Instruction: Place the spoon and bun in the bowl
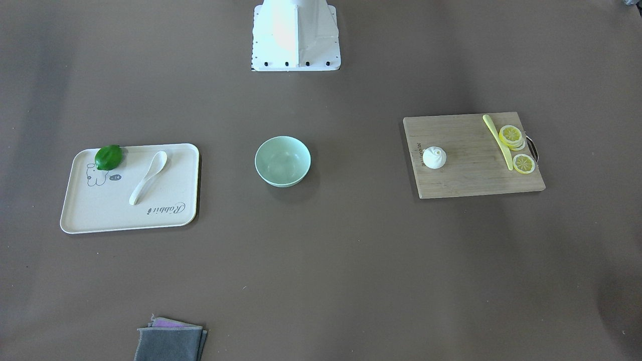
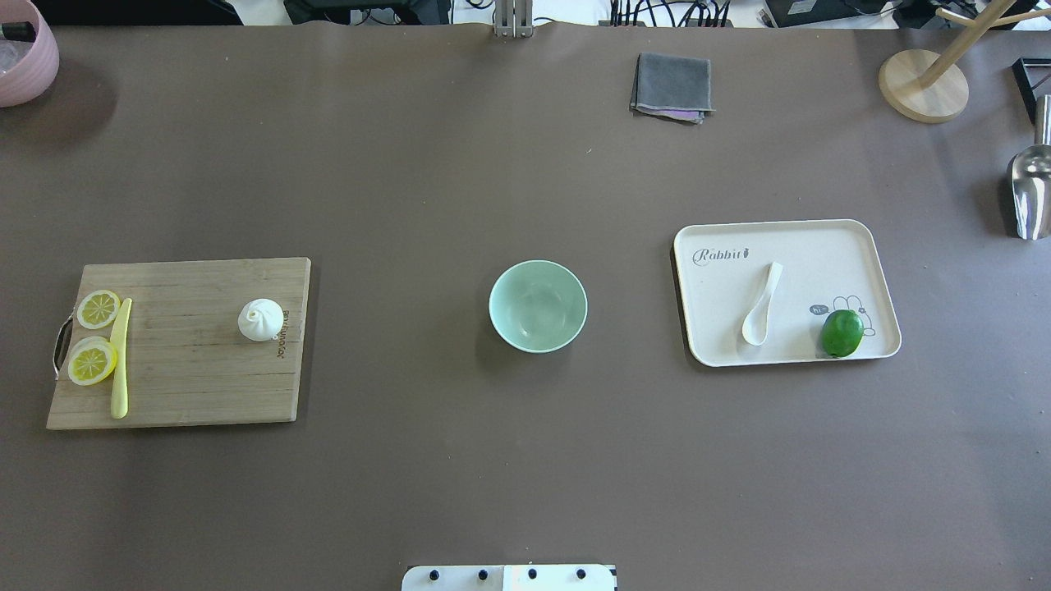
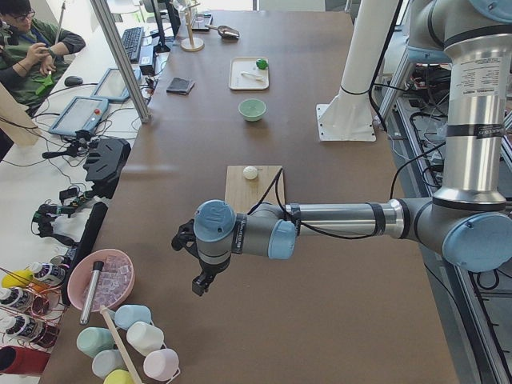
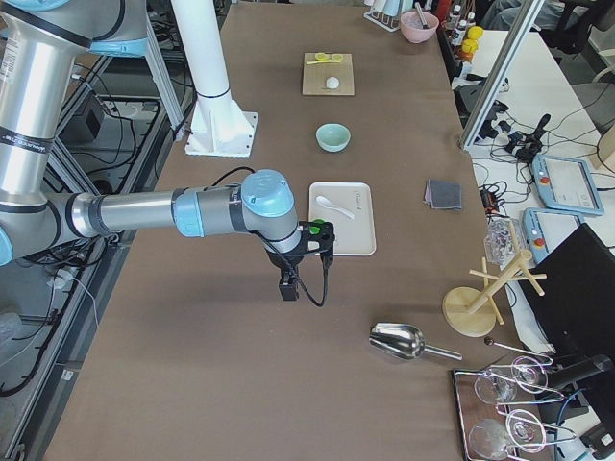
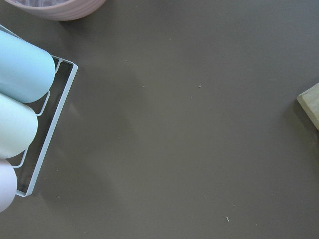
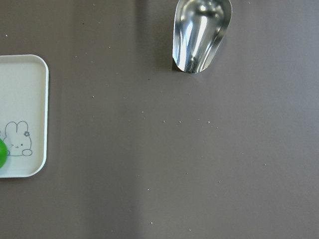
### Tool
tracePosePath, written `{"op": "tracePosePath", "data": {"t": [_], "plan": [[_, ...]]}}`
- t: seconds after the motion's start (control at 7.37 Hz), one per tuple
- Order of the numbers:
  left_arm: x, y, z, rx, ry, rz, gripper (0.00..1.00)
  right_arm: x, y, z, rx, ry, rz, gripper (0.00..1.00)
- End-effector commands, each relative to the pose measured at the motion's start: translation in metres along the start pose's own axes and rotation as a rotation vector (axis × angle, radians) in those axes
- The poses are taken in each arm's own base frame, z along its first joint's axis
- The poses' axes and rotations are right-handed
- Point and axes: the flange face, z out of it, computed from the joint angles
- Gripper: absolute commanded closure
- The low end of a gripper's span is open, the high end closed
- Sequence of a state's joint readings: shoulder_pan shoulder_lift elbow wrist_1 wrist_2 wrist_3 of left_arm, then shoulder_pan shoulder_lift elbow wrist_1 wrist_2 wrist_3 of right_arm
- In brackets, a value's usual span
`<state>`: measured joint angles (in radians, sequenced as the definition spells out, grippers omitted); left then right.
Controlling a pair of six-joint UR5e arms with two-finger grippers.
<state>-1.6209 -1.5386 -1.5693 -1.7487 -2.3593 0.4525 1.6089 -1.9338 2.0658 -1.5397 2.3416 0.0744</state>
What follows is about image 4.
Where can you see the wooden mug tree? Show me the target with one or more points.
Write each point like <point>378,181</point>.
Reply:
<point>474,313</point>

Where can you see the grey folded cloth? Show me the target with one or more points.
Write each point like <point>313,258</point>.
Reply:
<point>443,195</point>

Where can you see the mint green bowl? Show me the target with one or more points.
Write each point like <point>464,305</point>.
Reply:
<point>333,137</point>

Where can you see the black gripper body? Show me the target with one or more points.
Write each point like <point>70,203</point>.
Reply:
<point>282,263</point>

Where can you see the blue teach pendant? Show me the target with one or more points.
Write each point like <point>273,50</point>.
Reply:
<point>566,184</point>
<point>546,229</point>

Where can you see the lower wine glass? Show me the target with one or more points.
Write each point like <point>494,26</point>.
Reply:
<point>519,432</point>

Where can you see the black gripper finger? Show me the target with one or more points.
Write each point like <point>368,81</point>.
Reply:
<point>288,286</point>

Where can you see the metal scoop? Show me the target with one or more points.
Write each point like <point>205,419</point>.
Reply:
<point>405,341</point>

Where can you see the lower blue teach pendant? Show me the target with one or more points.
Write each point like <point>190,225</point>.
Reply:
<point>546,229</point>

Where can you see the wooden cutting board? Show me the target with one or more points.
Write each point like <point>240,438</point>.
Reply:
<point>314,76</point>

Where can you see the black monitor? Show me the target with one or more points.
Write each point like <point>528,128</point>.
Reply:
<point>576,311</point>

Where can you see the clear glass cup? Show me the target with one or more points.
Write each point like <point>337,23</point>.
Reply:
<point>504,238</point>

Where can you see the white wire rack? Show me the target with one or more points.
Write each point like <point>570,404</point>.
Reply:
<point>385,13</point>

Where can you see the upper blue teach pendant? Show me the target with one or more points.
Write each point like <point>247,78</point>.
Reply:
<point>566,184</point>

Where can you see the white ceramic spoon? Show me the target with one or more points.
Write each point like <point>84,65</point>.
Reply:
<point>325,203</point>

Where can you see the upper wine glass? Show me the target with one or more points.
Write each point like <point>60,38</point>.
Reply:
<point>502,383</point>

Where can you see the aluminium frame post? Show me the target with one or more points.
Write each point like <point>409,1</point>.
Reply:
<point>512,43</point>

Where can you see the pink ribbed bowl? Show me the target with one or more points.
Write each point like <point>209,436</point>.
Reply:
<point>412,27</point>

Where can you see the beige rectangular tray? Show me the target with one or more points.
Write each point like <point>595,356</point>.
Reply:
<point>353,236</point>

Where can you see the wine glass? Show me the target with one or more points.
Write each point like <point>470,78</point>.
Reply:
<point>502,383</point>
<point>519,432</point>

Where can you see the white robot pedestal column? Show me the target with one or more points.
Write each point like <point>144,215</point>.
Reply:
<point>219,127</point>

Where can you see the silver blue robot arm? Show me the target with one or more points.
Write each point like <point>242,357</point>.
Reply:
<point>44,40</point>

